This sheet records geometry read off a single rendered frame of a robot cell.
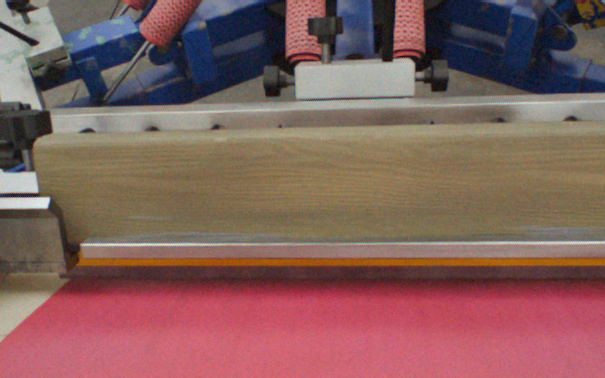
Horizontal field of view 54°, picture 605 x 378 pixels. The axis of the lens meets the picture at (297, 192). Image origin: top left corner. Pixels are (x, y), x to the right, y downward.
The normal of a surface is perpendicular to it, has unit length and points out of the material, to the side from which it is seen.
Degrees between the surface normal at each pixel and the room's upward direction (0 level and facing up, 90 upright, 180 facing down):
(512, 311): 32
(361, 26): 0
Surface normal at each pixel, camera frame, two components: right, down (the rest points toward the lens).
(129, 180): -0.10, 0.26
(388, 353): -0.04, -0.96
